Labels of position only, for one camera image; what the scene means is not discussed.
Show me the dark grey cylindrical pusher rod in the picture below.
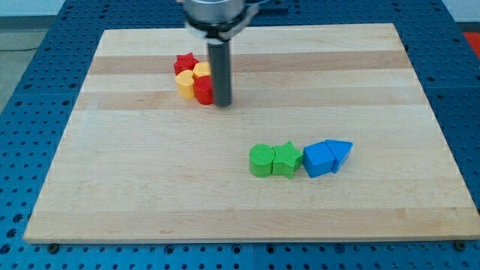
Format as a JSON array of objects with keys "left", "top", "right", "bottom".
[{"left": 208, "top": 43, "right": 233, "bottom": 107}]

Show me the red circle block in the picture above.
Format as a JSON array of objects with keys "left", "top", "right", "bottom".
[{"left": 193, "top": 76, "right": 214, "bottom": 105}]

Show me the green circle block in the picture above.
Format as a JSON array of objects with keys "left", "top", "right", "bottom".
[{"left": 249, "top": 144, "right": 275, "bottom": 178}]

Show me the yellow hexagon block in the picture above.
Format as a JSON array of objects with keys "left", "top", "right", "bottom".
[{"left": 193, "top": 61, "right": 211, "bottom": 80}]

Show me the red star block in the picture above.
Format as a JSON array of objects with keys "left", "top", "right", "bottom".
[{"left": 173, "top": 52, "right": 200, "bottom": 75}]

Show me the yellow heart block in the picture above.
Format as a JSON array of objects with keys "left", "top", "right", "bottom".
[{"left": 175, "top": 70, "right": 196, "bottom": 99}]

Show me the green star block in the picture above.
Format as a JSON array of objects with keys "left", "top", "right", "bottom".
[{"left": 272, "top": 141, "right": 303, "bottom": 179}]

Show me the light wooden board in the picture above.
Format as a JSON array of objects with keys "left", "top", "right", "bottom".
[{"left": 24, "top": 23, "right": 479, "bottom": 244}]

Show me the blue cube block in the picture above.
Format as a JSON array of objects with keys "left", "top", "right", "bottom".
[{"left": 302, "top": 142, "right": 335, "bottom": 178}]

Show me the blue triangle block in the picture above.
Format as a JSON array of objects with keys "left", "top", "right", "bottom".
[{"left": 325, "top": 139, "right": 354, "bottom": 173}]

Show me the red object at edge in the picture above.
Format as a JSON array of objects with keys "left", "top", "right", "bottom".
[{"left": 463, "top": 31, "right": 480, "bottom": 58}]

